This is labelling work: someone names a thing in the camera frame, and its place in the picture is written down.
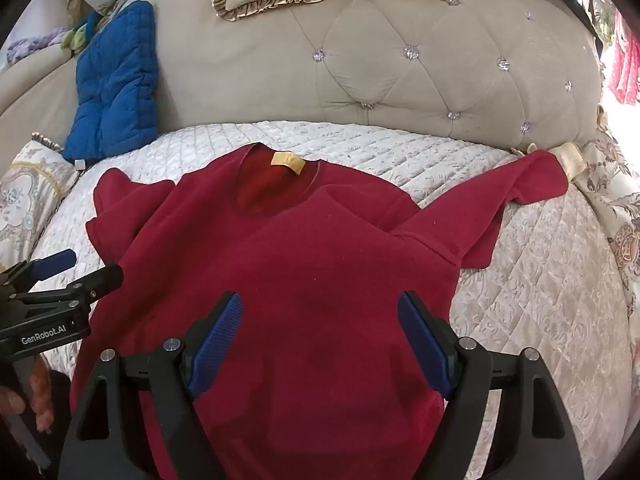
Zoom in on floral patterned quilt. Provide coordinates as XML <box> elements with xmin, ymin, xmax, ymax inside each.
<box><xmin>552</xmin><ymin>105</ymin><xmax>640</xmax><ymax>291</ymax></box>

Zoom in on floral embroidered pillow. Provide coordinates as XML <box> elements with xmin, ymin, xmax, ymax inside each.
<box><xmin>0</xmin><ymin>132</ymin><xmax>83</xmax><ymax>271</ymax></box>

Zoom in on white quilted bedspread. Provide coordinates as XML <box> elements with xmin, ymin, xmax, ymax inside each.
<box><xmin>30</xmin><ymin>120</ymin><xmax>633</xmax><ymax>480</ymax></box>

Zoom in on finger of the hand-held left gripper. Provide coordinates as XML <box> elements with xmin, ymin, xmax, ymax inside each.
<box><xmin>15</xmin><ymin>264</ymin><xmax>124</xmax><ymax>311</ymax></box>
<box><xmin>0</xmin><ymin>249</ymin><xmax>78</xmax><ymax>293</ymax></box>

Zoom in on purple knitted cloth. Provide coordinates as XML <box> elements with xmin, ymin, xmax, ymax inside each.
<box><xmin>5</xmin><ymin>30</ymin><xmax>66</xmax><ymax>63</ymax></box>

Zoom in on beige tufted headboard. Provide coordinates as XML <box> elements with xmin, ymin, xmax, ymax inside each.
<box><xmin>0</xmin><ymin>0</ymin><xmax>603</xmax><ymax>161</ymax></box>

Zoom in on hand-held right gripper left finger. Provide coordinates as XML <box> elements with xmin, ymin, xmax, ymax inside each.
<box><xmin>59</xmin><ymin>291</ymin><xmax>244</xmax><ymax>480</ymax></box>

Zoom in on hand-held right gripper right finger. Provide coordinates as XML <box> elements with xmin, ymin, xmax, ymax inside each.
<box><xmin>398</xmin><ymin>291</ymin><xmax>586</xmax><ymax>480</ymax></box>

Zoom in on person's left hand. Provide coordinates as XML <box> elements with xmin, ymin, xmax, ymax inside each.
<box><xmin>0</xmin><ymin>360</ymin><xmax>56</xmax><ymax>435</ymax></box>

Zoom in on pink hanging clothes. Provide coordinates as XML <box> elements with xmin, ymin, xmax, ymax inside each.
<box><xmin>597</xmin><ymin>10</ymin><xmax>640</xmax><ymax>106</ymax></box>

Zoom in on dark red sweater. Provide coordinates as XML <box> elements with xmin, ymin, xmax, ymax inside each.
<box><xmin>85</xmin><ymin>143</ymin><xmax>571</xmax><ymax>480</ymax></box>

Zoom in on blue quilted cushion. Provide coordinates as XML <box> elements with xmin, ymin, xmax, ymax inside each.
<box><xmin>62</xmin><ymin>0</ymin><xmax>161</xmax><ymax>168</ymax></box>

